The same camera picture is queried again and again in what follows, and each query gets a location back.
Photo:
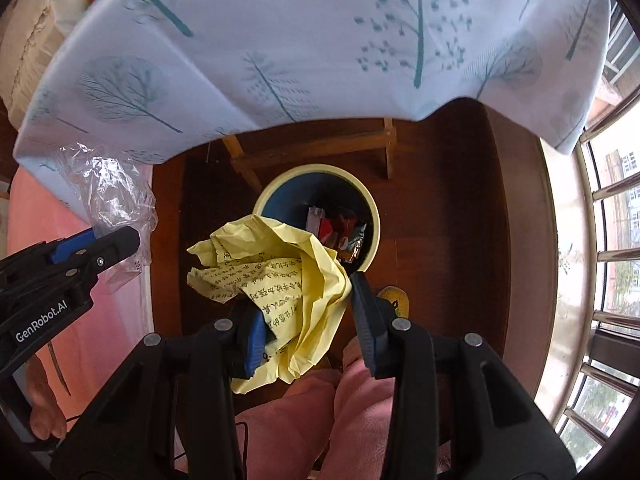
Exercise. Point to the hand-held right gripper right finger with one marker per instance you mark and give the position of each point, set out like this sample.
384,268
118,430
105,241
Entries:
367,325

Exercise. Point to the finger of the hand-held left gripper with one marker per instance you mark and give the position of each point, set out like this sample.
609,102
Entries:
110,250
72,247

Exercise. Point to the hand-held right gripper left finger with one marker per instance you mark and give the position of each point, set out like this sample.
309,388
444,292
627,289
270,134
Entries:
255,345

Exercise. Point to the clear plastic bag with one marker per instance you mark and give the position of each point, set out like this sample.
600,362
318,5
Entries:
115,195

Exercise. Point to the yellow paper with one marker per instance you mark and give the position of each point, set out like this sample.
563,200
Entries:
300,280

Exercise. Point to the strawberry milk carton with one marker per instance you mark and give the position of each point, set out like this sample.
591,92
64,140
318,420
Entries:
316,220

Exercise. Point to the blue bin with cream rim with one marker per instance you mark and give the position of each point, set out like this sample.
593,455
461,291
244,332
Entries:
320,185

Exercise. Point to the person's left hand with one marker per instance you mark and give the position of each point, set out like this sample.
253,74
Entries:
45,405

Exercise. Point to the yellow slipper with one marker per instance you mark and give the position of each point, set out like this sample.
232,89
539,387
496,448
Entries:
395,300

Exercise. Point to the pink bed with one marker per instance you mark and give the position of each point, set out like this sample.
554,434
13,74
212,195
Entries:
125,310

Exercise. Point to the person's right leg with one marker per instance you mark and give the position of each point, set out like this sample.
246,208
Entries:
360,410

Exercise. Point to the window grille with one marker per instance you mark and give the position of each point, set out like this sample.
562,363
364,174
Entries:
615,255

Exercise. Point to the tree-print tablecloth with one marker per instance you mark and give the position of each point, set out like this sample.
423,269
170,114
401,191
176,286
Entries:
300,35

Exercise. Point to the wooden table frame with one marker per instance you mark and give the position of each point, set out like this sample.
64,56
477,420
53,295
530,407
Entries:
310,147

